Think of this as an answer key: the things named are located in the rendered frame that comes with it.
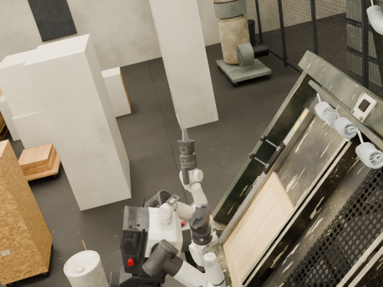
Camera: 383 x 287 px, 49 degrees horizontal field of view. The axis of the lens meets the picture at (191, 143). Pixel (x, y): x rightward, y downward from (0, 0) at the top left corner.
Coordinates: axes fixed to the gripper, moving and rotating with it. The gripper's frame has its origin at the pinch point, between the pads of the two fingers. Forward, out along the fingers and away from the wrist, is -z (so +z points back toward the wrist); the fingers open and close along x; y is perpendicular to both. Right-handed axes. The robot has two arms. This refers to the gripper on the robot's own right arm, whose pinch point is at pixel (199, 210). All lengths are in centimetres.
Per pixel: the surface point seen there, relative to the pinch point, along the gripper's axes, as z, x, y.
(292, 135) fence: 21, 79, 17
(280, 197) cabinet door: 37, 49, 20
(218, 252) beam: 84, 34, -10
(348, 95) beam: -19, 68, 41
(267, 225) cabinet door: 48, 38, 18
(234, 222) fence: 70, 48, -5
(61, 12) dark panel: 256, 571, -621
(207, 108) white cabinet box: 247, 349, -167
